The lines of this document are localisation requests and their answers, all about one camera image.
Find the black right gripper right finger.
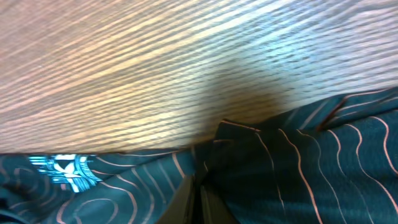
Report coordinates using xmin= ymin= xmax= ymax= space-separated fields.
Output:
xmin=200 ymin=184 xmax=238 ymax=224

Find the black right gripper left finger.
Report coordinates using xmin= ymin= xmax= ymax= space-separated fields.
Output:
xmin=157 ymin=175 xmax=195 ymax=224

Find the black printed cycling jersey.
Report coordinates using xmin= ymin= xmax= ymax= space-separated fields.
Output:
xmin=1 ymin=88 xmax=397 ymax=223

